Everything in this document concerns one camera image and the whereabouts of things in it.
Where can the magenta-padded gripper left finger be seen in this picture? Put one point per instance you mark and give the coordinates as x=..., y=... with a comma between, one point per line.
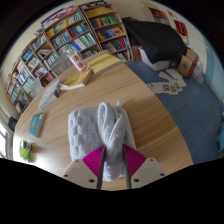
x=75, y=171

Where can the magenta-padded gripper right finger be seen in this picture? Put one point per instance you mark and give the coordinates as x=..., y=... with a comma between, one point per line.
x=150, y=170

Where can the pale blue waffle towel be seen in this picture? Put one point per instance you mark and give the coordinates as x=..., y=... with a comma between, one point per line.
x=86, y=133

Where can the green plastic bag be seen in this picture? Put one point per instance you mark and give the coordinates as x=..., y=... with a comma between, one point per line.
x=24, y=154

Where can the teal hardcover book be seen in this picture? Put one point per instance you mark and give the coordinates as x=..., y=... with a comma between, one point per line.
x=36, y=125

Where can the window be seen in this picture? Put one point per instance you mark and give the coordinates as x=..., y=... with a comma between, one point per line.
x=4, y=141

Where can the black office chair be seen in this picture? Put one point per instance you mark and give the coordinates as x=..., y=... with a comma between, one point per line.
x=12, y=123

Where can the thick grey book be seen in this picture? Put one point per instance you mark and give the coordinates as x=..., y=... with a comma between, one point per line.
x=49, y=95

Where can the printed paper sheet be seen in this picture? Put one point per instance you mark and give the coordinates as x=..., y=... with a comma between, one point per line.
x=170, y=75
x=168, y=88

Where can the grey mesh chair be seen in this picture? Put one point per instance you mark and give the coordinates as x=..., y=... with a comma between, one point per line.
x=36, y=87
x=61, y=65

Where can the white box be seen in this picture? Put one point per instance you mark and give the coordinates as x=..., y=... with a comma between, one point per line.
x=153, y=61

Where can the brown cardboard box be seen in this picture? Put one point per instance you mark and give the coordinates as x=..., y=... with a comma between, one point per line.
x=187, y=63

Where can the black draped cloth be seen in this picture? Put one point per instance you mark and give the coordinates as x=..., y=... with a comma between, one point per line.
x=153, y=38

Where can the wooden bookshelf unit with books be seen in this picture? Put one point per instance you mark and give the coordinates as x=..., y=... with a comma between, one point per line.
x=83, y=30

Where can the red wall poster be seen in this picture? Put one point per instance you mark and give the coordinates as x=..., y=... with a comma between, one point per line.
x=180, y=30

